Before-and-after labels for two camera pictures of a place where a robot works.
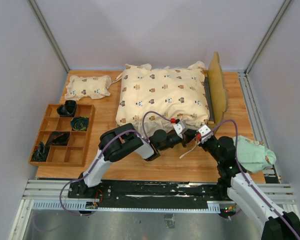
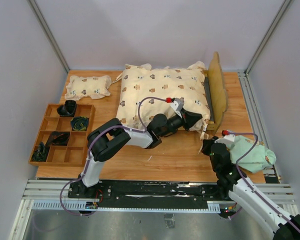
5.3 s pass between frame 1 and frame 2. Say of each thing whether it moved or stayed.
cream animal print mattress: stayed
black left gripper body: moved
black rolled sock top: stayed
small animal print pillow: stayed
